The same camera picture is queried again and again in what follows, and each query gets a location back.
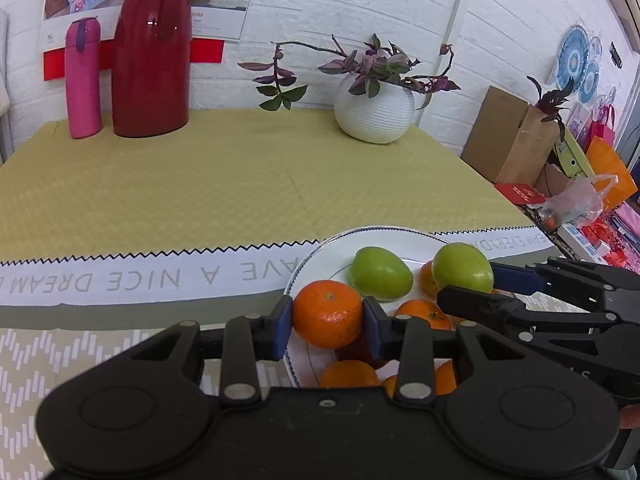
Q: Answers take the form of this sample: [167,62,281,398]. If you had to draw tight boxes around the small orange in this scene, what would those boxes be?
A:
[419,260,442,297]
[395,299,453,332]

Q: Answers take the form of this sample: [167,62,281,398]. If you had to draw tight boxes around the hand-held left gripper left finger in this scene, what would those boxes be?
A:
[107,296,293,407]

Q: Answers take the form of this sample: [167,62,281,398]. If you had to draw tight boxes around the white wall conduit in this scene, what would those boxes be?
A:
[417,0,473,126]

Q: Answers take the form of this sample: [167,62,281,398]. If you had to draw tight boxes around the large orange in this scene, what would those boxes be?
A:
[320,360,381,389]
[433,359,458,396]

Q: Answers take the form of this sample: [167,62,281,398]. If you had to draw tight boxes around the pink gift bag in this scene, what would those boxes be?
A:
[570,100,618,146]

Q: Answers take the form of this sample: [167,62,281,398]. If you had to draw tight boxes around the red thermos jug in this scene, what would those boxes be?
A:
[111,0,192,138]

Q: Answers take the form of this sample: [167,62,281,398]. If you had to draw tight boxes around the stemmed tangerine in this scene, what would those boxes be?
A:
[292,280,364,350]

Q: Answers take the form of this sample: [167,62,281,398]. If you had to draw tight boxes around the purple leafy plant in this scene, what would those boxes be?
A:
[526,76,576,141]

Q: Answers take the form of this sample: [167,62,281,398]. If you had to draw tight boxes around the white air conditioner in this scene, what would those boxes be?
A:
[595,0,640,51]

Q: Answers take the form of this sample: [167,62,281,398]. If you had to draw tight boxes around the red envelope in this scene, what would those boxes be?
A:
[495,182,548,207]

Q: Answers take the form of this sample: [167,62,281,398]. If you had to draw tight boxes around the small blue round wall decoration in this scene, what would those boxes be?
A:
[582,59,601,103]

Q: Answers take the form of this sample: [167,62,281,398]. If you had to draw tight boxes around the pink thermos bottle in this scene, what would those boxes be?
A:
[64,16,104,140]

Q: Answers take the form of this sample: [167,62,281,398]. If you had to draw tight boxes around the orange paper bag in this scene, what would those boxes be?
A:
[585,136,640,211]

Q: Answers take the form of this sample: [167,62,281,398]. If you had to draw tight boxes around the white and blue box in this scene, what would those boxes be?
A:
[557,220,613,258]

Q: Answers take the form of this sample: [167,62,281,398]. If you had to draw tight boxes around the cardboard box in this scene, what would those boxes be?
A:
[460,85,566,183]

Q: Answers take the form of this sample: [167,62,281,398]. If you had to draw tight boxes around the green box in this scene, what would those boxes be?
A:
[552,130,591,178]

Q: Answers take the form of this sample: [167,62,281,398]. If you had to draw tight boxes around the clear plastic bag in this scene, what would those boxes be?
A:
[530,174,620,226]

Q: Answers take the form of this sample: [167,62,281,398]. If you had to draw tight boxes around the white potted plant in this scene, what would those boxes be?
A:
[237,33,461,145]

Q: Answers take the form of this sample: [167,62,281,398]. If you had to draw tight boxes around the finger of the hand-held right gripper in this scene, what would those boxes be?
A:
[491,257,640,313]
[437,285,618,341]

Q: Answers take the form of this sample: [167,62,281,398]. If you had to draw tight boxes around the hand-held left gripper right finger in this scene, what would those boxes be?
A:
[363,297,553,403]

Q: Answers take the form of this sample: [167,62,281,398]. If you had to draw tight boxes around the white plate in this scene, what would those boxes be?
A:
[282,226,501,391]

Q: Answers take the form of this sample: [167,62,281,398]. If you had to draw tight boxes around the green jujube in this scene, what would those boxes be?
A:
[348,246,414,302]
[431,242,495,295]

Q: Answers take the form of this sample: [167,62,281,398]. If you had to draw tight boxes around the red apple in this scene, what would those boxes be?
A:
[617,402,640,429]

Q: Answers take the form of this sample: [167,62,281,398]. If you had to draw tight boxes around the printed patchwork tablecloth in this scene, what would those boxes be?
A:
[0,107,601,461]

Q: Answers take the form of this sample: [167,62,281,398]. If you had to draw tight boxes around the dark red plum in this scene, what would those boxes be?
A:
[334,332,393,371]

